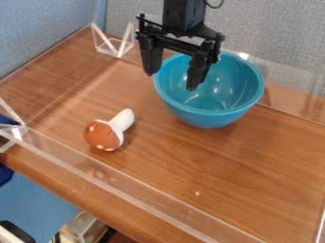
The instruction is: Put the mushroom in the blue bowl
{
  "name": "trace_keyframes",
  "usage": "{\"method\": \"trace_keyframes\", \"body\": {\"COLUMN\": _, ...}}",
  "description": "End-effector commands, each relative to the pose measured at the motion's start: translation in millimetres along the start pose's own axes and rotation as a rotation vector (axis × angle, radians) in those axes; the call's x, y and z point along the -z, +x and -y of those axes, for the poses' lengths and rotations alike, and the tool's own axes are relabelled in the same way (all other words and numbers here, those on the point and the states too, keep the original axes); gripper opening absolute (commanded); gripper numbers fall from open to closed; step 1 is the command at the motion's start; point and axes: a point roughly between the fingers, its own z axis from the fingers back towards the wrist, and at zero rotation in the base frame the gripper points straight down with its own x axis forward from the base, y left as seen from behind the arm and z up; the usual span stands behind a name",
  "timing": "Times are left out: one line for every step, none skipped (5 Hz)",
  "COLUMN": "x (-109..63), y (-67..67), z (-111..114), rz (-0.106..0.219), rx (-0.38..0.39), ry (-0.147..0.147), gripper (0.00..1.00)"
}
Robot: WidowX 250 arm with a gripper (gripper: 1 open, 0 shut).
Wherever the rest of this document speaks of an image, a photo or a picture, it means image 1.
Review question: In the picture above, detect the black and white device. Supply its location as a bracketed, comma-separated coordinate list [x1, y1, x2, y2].
[0, 220, 36, 243]

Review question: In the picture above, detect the clear acrylic front barrier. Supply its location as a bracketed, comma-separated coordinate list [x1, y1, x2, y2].
[0, 126, 264, 243]

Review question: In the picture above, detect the brown plush toy mushroom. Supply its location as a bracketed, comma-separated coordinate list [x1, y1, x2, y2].
[85, 108, 135, 152]

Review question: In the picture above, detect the clear acrylic back barrier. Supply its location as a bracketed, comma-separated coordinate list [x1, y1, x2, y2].
[122, 28, 325, 125]

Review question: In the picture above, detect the metal bracket under table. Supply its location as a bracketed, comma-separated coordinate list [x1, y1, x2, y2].
[51, 212, 109, 243]

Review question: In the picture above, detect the clear acrylic barrier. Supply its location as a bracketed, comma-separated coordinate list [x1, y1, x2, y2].
[122, 28, 325, 125]
[0, 126, 264, 243]

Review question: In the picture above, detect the clear acrylic corner bracket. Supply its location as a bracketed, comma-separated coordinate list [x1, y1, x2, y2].
[90, 23, 135, 58]

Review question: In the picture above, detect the dark blue cloth object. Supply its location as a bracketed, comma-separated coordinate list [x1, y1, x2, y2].
[0, 113, 20, 187]

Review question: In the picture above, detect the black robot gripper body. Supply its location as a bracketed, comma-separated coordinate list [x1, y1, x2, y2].
[137, 0, 225, 63]

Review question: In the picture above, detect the blue plastic bowl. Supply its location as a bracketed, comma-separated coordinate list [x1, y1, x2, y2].
[154, 51, 265, 128]

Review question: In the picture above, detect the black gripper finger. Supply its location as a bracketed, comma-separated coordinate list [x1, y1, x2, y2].
[188, 50, 212, 91]
[138, 34, 164, 76]

